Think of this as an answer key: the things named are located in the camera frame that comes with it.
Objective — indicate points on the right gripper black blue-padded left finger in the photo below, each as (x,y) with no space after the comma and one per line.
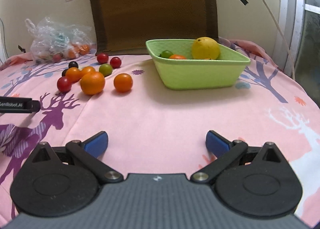
(58,181)

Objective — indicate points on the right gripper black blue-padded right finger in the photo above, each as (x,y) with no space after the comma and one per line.
(256,182)

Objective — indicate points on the red cherry tomato back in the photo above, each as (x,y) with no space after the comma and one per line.
(102,58)

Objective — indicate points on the red cherry tomato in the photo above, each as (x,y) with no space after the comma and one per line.
(115,62)
(102,58)
(63,84)

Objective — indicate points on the red cherry tomato front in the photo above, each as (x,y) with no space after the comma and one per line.
(63,84)

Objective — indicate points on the dark tomato partly hidden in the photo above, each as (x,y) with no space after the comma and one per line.
(64,72)

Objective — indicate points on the orange tomato left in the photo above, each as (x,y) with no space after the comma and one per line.
(73,74)

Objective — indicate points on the clear plastic fruit bag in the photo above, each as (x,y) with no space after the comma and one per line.
(55,42)

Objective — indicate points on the dark purple cherry tomato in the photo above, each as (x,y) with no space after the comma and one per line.
(73,64)

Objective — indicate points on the orange tomato middle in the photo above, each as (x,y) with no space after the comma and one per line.
(87,70)

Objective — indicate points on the large orange tangerine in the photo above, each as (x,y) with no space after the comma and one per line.
(92,83)

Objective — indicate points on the pink deer-print tablecloth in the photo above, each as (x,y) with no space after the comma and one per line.
(153,129)

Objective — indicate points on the green cherry tomato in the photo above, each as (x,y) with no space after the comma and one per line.
(106,69)

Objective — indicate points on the orange tomato right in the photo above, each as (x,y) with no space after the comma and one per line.
(123,83)

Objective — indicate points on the red cherry tomato right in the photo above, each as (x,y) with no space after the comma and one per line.
(115,62)

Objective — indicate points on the green square plastic bowl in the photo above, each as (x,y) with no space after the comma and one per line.
(191,74)

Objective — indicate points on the large yellow citrus fruit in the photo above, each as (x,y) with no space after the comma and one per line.
(204,48)

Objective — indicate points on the orange tomato in bowl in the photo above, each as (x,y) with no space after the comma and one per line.
(175,56)

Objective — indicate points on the brown seat cushion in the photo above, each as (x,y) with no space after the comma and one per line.
(124,25)

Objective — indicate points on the green tomato in bowl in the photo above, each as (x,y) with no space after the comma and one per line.
(166,54)

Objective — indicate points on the white window frame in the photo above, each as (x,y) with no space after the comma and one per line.
(291,21)

